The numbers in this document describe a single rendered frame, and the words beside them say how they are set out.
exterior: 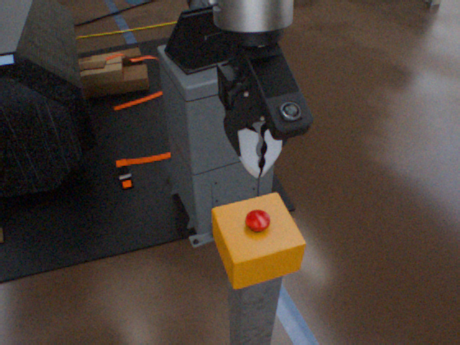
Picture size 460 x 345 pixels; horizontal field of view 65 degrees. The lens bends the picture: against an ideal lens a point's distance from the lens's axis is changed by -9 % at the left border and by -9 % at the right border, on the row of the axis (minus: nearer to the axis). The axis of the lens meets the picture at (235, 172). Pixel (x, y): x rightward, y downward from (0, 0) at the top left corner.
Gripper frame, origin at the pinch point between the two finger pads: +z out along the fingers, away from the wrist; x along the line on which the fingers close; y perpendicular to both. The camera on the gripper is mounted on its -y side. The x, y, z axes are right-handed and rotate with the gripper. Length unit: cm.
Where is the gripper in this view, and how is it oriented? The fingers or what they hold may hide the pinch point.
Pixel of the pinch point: (260, 172)
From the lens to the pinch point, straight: 54.4
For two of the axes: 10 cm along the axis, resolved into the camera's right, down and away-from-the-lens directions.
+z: 0.4, 7.8, 6.2
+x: -9.6, 2.1, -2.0
